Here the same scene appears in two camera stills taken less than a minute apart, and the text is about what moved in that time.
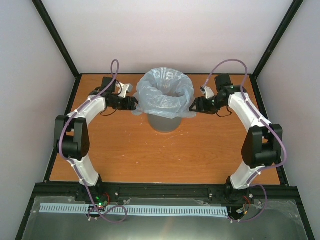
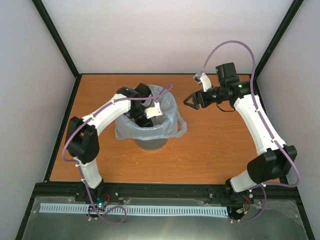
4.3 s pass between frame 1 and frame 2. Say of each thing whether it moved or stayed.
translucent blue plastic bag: moved
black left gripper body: moved
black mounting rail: stayed
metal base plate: stayed
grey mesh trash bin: moved
